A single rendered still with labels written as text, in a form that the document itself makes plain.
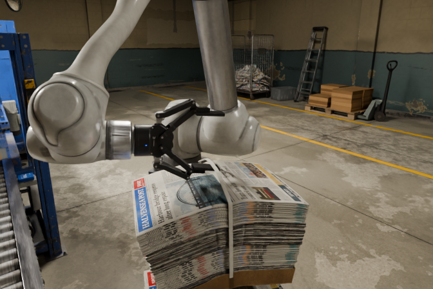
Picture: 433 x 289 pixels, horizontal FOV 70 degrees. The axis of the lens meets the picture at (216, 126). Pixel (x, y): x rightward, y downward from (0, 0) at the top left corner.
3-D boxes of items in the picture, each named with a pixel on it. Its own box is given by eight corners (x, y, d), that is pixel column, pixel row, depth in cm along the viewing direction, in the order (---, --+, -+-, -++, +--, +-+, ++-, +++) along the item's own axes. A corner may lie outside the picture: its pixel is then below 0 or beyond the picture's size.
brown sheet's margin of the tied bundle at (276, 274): (249, 224, 105) (251, 213, 104) (292, 283, 79) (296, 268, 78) (205, 224, 100) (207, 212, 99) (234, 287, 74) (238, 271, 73)
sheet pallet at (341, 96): (374, 114, 661) (378, 88, 646) (353, 120, 614) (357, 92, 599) (326, 105, 755) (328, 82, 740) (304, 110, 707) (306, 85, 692)
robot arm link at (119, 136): (107, 152, 75) (133, 152, 77) (106, 166, 67) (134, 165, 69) (107, 116, 73) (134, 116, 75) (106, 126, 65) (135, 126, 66)
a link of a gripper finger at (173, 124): (160, 136, 75) (156, 132, 75) (196, 107, 76) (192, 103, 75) (162, 141, 72) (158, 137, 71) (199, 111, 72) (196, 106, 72)
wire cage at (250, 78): (272, 98, 866) (275, 34, 821) (250, 100, 819) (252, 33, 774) (243, 92, 960) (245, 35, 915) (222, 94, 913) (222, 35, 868)
